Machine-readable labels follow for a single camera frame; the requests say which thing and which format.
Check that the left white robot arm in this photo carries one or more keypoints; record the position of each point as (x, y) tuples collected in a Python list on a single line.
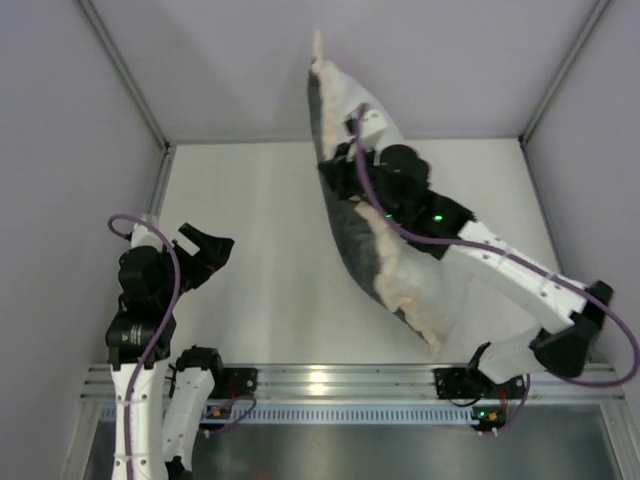
[(160, 402)]

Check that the aluminium frame post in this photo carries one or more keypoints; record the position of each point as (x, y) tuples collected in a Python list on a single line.
[(570, 58), (119, 65)]

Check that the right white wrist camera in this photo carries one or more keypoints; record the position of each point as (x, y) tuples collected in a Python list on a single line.
[(368, 122)]

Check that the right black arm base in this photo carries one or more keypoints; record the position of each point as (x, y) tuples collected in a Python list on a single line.
[(464, 386)]

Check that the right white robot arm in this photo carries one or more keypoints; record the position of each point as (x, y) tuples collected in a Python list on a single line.
[(568, 315)]

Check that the aluminium mounting rail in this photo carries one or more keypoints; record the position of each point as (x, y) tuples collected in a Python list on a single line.
[(398, 382)]

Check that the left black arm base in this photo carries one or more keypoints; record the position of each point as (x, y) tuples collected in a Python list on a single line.
[(229, 382)]

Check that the perforated grey cable duct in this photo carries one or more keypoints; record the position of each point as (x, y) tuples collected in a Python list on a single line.
[(353, 414)]

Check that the left aluminium frame post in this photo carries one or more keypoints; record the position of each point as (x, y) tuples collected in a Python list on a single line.
[(119, 65)]

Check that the right aluminium frame post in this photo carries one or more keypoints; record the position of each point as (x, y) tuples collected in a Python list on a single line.
[(570, 58)]

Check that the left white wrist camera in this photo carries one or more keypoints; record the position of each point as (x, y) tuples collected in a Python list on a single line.
[(144, 234)]

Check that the white pillowcase with cream ruffle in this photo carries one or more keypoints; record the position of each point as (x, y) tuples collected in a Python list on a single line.
[(417, 289)]

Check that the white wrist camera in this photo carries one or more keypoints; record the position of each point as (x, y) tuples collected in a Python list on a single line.
[(144, 234), (368, 122)]

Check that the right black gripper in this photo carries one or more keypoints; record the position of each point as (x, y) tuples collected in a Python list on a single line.
[(338, 171)]

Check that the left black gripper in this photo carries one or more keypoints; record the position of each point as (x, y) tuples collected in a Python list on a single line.
[(189, 263)]

